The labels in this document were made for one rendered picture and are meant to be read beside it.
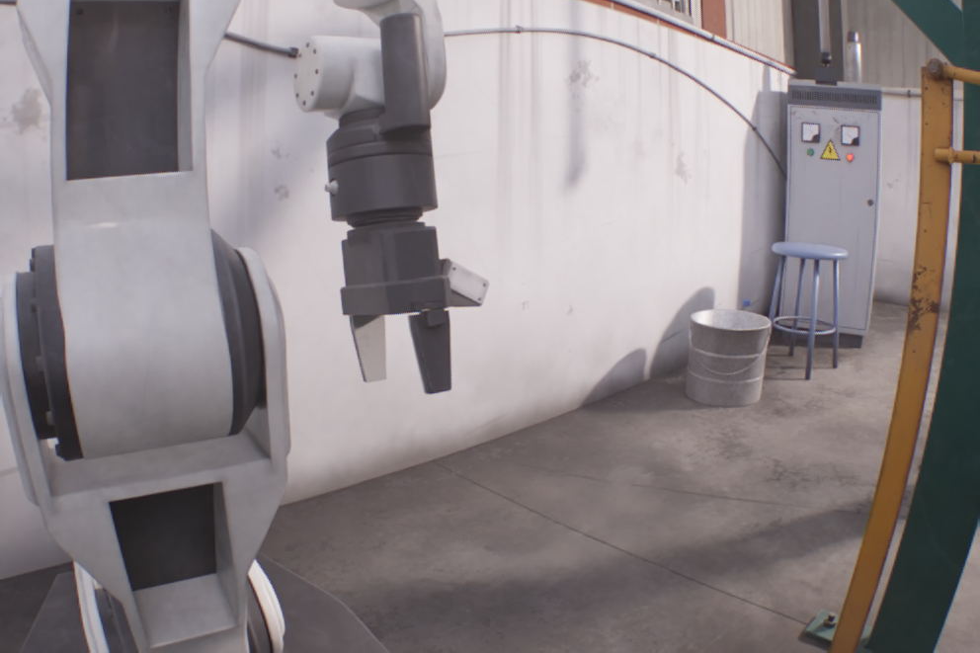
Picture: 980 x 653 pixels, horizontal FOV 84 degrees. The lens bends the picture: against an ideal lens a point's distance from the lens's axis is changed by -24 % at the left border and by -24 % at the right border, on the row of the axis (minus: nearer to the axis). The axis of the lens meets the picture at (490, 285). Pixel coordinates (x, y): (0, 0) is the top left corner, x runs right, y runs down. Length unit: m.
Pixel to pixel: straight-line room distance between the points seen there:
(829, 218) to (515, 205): 1.58
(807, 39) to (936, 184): 2.62
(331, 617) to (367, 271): 0.50
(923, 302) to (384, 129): 0.62
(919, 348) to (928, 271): 0.09
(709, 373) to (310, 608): 1.50
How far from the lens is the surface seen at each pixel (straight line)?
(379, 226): 0.53
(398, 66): 0.53
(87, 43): 0.50
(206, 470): 0.46
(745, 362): 2.09
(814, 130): 2.92
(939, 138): 0.82
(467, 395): 1.72
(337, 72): 0.54
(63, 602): 1.00
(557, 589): 1.22
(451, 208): 1.59
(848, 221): 2.91
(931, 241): 0.82
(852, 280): 2.94
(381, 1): 0.63
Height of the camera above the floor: 0.73
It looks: 11 degrees down
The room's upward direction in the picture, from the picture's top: 1 degrees clockwise
